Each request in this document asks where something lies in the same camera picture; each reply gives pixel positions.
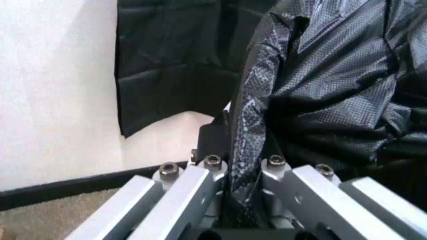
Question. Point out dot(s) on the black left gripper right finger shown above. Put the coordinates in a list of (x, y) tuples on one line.
[(310, 200)]

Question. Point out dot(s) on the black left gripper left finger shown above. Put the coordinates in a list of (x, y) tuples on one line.
[(187, 195)]

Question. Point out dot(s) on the black plastic garbage bag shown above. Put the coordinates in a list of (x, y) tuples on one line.
[(333, 75)]

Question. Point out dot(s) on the black baseboard strip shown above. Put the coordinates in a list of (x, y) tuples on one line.
[(83, 180)]

